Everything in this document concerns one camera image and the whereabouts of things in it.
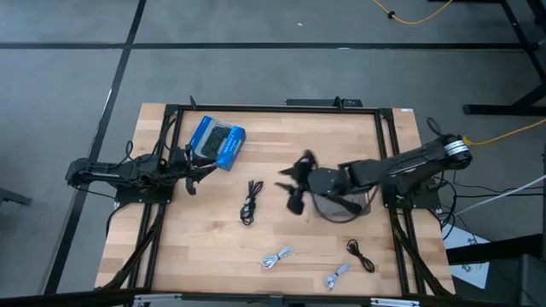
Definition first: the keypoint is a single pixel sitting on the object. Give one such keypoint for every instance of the black rail with silver brackets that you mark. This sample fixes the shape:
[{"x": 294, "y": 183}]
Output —
[{"x": 273, "y": 299}]

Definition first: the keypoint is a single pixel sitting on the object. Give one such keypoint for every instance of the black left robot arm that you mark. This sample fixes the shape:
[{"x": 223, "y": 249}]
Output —
[{"x": 106, "y": 171}]

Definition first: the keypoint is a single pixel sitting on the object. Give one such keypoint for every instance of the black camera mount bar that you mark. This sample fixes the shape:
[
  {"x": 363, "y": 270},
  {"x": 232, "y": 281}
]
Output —
[{"x": 320, "y": 102}]

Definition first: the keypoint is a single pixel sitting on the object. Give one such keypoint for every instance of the clear plastic container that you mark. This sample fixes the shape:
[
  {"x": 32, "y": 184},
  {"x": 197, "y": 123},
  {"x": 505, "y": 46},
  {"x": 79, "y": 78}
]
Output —
[{"x": 330, "y": 209}]

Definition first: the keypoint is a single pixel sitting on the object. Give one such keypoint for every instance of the blue game controller box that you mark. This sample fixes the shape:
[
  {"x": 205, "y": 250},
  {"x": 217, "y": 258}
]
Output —
[{"x": 216, "y": 143}]

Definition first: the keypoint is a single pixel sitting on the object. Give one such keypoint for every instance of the black desk leg frame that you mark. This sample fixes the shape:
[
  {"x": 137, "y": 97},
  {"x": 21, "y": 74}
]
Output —
[{"x": 518, "y": 102}]

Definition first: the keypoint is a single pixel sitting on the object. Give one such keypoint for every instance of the black floor bar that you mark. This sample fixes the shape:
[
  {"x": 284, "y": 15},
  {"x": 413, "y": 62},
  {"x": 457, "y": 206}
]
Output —
[{"x": 490, "y": 251}]

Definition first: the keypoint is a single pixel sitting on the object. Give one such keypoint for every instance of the white table sticker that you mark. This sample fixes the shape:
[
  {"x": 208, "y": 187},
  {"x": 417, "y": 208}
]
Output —
[{"x": 407, "y": 110}]

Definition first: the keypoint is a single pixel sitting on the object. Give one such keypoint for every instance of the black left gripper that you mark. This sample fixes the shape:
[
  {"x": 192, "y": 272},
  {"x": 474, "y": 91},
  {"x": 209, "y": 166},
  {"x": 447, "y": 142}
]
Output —
[{"x": 186, "y": 161}]

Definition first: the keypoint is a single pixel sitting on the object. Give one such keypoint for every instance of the black aluminium table frame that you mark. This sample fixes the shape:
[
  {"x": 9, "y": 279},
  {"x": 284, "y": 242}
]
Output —
[{"x": 386, "y": 140}]

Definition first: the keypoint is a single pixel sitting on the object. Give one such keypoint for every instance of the black furniture foot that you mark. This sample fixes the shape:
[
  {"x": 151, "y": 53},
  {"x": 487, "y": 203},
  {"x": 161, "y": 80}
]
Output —
[{"x": 13, "y": 197}]

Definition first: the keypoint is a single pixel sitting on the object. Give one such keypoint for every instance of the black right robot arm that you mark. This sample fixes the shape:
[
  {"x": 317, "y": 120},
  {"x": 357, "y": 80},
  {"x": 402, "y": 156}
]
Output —
[{"x": 409, "y": 164}]

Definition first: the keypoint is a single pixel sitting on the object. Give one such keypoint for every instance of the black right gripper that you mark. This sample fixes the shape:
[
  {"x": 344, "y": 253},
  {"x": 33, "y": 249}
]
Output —
[{"x": 326, "y": 181}]

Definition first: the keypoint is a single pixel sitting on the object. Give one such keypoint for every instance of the white paper sheet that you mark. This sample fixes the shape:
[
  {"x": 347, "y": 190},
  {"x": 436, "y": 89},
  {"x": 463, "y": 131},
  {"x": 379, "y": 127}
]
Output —
[{"x": 469, "y": 264}]

